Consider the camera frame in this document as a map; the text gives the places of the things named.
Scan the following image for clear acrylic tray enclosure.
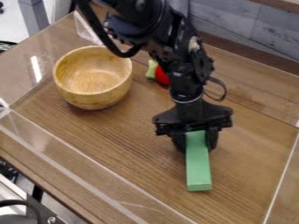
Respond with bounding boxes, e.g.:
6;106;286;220
0;17;299;224

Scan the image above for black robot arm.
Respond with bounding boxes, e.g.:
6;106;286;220
75;0;234;151

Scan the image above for black bracket with bolt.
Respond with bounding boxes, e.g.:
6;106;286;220
26;195;69;224

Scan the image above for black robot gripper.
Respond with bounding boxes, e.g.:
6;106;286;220
153;100;234;153

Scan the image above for light wooden bowl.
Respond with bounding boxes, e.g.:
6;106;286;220
53;45;133;110

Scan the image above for red felt tomato toy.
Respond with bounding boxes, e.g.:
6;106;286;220
145;59;171;86

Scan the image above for black table leg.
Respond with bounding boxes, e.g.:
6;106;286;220
33;185;43;202

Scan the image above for black cable lower left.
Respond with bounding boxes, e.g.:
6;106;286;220
0;199;34;224

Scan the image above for grey post at back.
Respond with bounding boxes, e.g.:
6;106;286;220
18;0;51;36

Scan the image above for green rectangular block stick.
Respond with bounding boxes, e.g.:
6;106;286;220
186;131;213;192

